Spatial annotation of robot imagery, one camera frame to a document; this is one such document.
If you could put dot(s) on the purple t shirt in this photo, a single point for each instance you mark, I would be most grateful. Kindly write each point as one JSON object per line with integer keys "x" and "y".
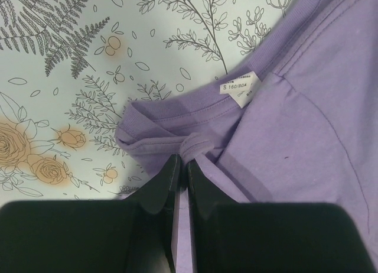
{"x": 296, "y": 122}

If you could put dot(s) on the floral table mat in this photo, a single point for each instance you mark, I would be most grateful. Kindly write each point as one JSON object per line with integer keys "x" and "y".
{"x": 69, "y": 67}

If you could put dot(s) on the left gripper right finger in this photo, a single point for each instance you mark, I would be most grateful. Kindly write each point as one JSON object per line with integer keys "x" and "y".
{"x": 228, "y": 236}

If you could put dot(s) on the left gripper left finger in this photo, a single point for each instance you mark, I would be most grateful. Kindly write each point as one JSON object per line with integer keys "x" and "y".
{"x": 135, "y": 234}

